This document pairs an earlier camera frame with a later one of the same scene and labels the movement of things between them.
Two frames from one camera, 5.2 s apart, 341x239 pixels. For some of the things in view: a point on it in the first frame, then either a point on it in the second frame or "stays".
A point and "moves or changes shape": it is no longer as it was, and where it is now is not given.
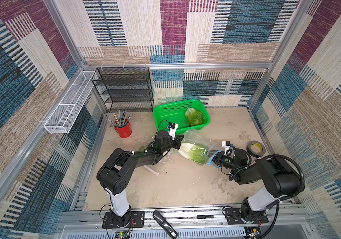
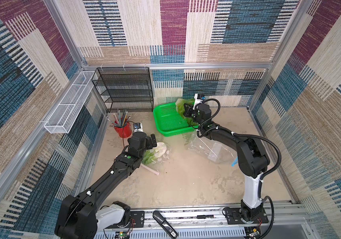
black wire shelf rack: [124, 88] stays
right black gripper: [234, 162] to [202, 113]
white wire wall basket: [64, 116] stays
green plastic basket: [174, 112] stays
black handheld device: [165, 224] stays
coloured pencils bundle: [120, 121] stays
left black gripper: [178, 141] to [148, 142]
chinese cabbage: [198, 154] to [180, 103]
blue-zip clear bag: [196, 147] moves or changes shape
